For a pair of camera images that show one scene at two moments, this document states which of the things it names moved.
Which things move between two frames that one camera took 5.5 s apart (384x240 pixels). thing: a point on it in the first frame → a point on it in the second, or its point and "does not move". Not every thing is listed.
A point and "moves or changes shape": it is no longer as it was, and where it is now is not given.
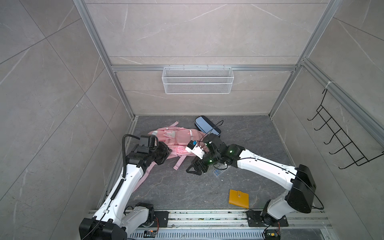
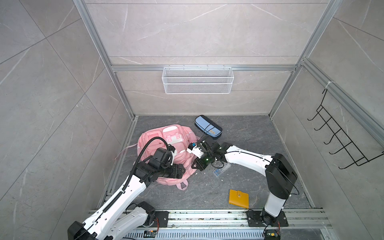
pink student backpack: (172, 141) moves or changes shape
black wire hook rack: (357, 156) does not move
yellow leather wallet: (238, 198) does not move
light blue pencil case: (204, 125) does not move
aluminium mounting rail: (235, 219) does not move
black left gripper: (166, 150) → (177, 171)
